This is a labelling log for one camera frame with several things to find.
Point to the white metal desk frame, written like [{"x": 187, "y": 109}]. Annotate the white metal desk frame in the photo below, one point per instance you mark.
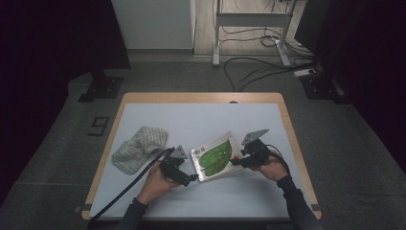
[{"x": 252, "y": 19}]

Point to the wooden table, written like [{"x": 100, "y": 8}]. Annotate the wooden table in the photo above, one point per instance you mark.
[{"x": 204, "y": 97}]

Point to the dark curtain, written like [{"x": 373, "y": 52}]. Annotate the dark curtain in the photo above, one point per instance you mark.
[
  {"x": 48, "y": 48},
  {"x": 367, "y": 48}
]

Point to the person's left hand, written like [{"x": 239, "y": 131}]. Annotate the person's left hand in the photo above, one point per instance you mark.
[{"x": 156, "y": 185}]

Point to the person's right hand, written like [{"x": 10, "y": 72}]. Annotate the person's right hand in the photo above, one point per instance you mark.
[{"x": 273, "y": 169}]

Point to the grey fluffy cloth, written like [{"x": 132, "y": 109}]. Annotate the grey fluffy cloth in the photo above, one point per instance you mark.
[{"x": 137, "y": 150}]

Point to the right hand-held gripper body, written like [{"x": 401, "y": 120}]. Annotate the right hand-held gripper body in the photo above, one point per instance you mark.
[{"x": 258, "y": 153}]

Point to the black stand base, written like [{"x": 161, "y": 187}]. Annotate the black stand base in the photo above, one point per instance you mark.
[
  {"x": 102, "y": 87},
  {"x": 320, "y": 87}
]

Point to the white power strip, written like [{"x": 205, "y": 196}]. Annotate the white power strip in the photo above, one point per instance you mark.
[{"x": 304, "y": 73}]

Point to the white caterpillar picture book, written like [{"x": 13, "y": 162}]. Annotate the white caterpillar picture book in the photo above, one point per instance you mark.
[{"x": 215, "y": 158}]

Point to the white cabinet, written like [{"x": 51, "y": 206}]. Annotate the white cabinet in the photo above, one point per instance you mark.
[{"x": 153, "y": 22}]

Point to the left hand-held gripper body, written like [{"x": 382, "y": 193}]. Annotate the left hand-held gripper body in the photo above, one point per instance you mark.
[{"x": 169, "y": 166}]

